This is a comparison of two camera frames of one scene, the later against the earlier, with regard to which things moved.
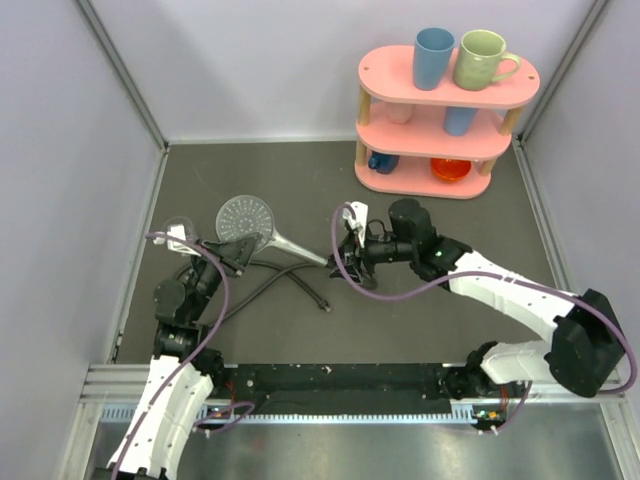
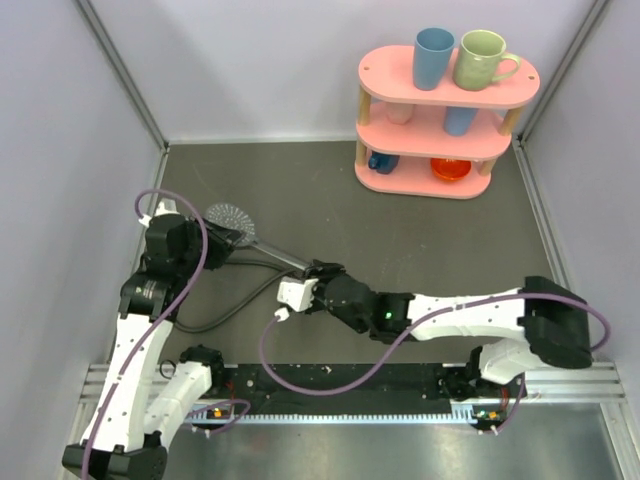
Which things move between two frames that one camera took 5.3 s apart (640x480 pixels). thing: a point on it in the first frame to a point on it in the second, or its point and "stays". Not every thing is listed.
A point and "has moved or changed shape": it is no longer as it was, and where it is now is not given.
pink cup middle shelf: [400, 114] stays
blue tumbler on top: [432, 51] stays
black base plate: [337, 388] stays
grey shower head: [246, 215] has moved or changed shape
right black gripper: [352, 259] to [322, 271]
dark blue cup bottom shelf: [383, 163] stays
